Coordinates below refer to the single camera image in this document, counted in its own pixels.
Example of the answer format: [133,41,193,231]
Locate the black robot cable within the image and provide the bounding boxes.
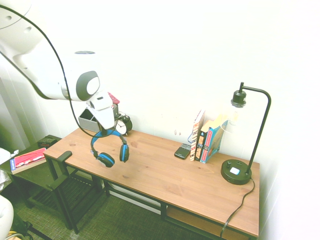
[0,4,95,138]

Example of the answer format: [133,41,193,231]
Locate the black lamp power cable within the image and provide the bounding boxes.
[219,176,256,238]

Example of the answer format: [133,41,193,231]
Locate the blue paperback book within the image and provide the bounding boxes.
[199,119,230,164]

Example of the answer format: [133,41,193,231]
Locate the dark side table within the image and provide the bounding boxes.
[0,134,104,227]

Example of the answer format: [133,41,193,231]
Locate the black equipment with yellow cable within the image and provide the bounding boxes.
[9,212,35,240]

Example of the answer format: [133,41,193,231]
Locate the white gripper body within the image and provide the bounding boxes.
[86,104,116,131]

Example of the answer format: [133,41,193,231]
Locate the wooden desk with black frame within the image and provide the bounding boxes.
[43,126,261,240]

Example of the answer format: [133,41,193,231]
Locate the black mobile phone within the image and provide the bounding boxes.
[173,143,191,160]

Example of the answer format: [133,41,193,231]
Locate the black alarm clock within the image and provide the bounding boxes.
[114,112,134,137]

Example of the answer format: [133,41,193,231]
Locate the red hardcover book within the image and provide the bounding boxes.
[9,147,48,175]

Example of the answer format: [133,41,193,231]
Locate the red object behind organizer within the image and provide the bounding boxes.
[107,91,121,105]

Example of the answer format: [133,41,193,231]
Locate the black and orange book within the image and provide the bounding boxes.
[194,119,214,162]

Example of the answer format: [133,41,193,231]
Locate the black chair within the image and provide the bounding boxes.
[45,150,73,191]

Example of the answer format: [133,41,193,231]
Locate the grey desk organizer box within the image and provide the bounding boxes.
[77,107,102,133]

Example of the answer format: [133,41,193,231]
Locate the white crumpled cloth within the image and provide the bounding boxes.
[0,146,20,192]

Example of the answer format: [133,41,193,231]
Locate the small black box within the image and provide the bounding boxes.
[37,136,59,149]

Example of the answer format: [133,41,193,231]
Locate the black desk lamp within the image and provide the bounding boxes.
[220,81,272,186]

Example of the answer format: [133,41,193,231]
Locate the yellowed paperback book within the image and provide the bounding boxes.
[206,113,224,130]

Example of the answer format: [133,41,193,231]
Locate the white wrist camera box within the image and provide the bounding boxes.
[89,90,113,111]

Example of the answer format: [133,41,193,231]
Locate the red white striped book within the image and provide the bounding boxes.
[189,109,206,162]

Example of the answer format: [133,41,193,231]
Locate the blue and black headphones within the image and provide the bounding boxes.
[89,129,131,169]

